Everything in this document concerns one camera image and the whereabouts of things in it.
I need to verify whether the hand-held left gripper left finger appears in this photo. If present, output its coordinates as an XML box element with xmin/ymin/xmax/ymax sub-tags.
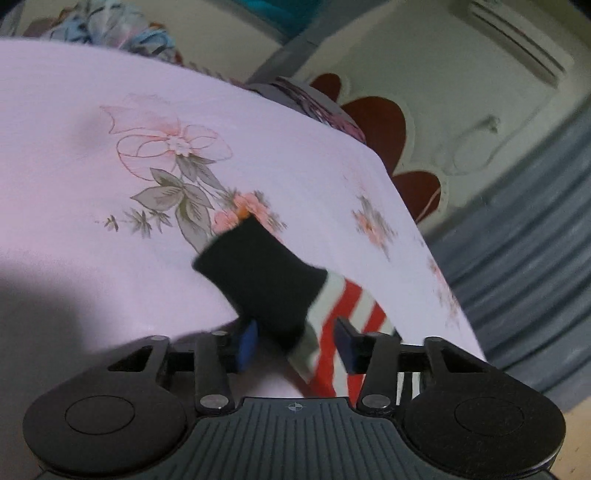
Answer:
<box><xmin>107</xmin><ymin>320</ymin><xmax>260</xmax><ymax>417</ymax></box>

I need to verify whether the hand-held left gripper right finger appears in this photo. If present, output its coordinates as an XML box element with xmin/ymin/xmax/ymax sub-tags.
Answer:
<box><xmin>333</xmin><ymin>318</ymin><xmax>498</xmax><ymax>417</ymax></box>

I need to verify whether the striped knit sweater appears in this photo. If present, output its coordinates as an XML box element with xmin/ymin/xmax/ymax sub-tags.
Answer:
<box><xmin>191</xmin><ymin>215</ymin><xmax>435</xmax><ymax>401</ymax></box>

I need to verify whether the pile of floral clothes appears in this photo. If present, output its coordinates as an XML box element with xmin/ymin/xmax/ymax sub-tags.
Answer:
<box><xmin>21</xmin><ymin>0</ymin><xmax>186</xmax><ymax>66</ymax></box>

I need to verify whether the grey-blue curtain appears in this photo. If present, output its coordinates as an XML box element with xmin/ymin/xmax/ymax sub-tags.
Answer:
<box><xmin>422</xmin><ymin>104</ymin><xmax>591</xmax><ymax>414</ymax></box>
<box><xmin>249</xmin><ymin>23</ymin><xmax>345</xmax><ymax>88</ymax></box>

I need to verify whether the cream and red headboard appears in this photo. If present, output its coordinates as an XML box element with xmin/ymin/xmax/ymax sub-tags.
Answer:
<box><xmin>308</xmin><ymin>71</ymin><xmax>450</xmax><ymax>228</ymax></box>

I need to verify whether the pink floral bedsheet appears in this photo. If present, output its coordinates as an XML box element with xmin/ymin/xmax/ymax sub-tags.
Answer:
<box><xmin>0</xmin><ymin>39</ymin><xmax>489</xmax><ymax>480</ymax></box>

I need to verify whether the purple patterned pillow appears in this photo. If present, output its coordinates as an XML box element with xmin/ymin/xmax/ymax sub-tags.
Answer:
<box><xmin>245</xmin><ymin>76</ymin><xmax>369</xmax><ymax>145</ymax></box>

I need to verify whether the teal window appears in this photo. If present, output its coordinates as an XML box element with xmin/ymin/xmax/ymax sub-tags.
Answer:
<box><xmin>228</xmin><ymin>0</ymin><xmax>326</xmax><ymax>40</ymax></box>

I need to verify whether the white air conditioner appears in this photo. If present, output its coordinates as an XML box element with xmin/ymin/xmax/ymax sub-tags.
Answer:
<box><xmin>455</xmin><ymin>0</ymin><xmax>573</xmax><ymax>88</ymax></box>

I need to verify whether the white cable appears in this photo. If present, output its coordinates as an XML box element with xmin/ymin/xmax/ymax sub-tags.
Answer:
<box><xmin>451</xmin><ymin>114</ymin><xmax>503</xmax><ymax>176</ymax></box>

